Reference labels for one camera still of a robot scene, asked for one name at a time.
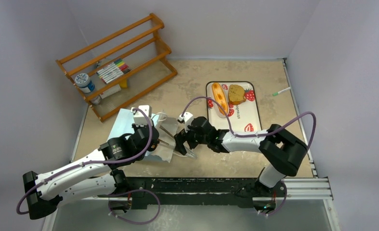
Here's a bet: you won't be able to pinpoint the metal kitchen tongs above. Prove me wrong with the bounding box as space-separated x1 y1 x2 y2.
158 126 197 159

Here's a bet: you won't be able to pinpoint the white blue paper bag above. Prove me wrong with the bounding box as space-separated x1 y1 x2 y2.
111 108 190 164

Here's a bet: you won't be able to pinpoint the long orange fake bread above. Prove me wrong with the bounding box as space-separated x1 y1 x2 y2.
211 82 229 118

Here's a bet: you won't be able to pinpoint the brown fake bread slice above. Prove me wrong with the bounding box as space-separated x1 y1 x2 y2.
228 84 246 105

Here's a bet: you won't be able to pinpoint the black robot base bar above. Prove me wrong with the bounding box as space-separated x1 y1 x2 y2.
110 177 287 216

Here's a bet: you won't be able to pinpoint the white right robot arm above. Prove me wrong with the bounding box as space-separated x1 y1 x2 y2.
174 114 308 196

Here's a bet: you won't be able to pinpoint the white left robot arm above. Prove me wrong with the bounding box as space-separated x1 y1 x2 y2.
16 125 159 220

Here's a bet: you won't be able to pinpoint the white strawberry enamel tray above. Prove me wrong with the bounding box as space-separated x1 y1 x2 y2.
206 81 261 132

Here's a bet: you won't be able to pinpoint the white flat box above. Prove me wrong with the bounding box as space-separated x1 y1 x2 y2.
100 85 121 99

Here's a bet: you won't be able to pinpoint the yellow small bottle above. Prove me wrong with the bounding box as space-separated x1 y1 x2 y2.
119 79 128 89

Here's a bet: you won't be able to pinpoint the set of coloured markers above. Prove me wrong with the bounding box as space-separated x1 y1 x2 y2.
96 58 131 84

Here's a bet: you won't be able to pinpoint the blue lid white jar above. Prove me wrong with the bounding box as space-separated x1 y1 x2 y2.
74 73 95 93

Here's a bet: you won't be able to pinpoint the green cap white marker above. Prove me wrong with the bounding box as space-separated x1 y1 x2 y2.
272 87 291 96

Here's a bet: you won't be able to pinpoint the orange wooden shelf rack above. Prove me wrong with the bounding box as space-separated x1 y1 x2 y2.
56 13 178 122

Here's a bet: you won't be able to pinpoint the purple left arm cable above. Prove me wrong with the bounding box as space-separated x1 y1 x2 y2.
15 107 154 216

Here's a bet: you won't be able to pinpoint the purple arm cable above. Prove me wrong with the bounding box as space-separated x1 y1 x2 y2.
15 107 154 216
180 96 317 154

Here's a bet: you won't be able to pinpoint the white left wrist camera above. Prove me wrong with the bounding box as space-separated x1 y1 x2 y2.
131 105 153 127

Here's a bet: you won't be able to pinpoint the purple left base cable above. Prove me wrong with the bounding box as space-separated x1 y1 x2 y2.
107 187 162 225

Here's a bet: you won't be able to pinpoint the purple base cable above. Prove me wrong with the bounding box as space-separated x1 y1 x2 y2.
256 188 289 218
107 187 162 225

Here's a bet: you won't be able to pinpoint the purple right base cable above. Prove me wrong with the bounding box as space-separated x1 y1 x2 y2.
256 188 289 218

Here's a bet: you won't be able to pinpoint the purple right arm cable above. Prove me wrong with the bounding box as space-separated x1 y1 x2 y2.
180 96 317 154

